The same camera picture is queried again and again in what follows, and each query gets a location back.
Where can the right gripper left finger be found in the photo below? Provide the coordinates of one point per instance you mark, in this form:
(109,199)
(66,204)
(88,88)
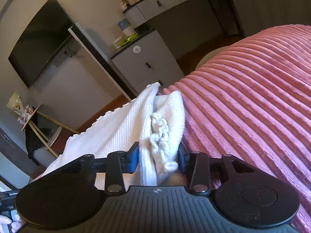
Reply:
(114,166)

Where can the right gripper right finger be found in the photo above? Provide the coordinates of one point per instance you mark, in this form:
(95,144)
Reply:
(198,167)

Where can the white knit garment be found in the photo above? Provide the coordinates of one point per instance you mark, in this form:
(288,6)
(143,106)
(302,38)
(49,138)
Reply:
(155,121)

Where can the left hand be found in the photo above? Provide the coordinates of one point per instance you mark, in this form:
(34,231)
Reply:
(10,221)

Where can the white wooden side shelf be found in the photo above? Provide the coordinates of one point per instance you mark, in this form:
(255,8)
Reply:
(28,118)

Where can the pink ribbed bedspread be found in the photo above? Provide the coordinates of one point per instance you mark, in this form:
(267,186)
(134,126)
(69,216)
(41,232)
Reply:
(252,100)

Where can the grey drawer cabinet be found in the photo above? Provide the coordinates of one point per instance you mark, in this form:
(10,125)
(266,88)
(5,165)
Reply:
(146,61)

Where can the round white stool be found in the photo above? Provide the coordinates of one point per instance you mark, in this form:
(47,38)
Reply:
(209,56)

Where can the green tray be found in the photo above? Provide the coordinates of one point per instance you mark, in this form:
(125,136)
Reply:
(128,39)

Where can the blue white canister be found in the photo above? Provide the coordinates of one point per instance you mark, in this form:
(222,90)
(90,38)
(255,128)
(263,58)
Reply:
(126,28)

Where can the white tower fan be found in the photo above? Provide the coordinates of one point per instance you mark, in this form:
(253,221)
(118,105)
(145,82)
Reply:
(104,61)

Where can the grey vanity desk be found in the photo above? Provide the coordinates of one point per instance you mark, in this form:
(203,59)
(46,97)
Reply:
(144,10)

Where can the wall mounted television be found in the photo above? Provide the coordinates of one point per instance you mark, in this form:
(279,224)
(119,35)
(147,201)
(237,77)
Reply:
(41,40)

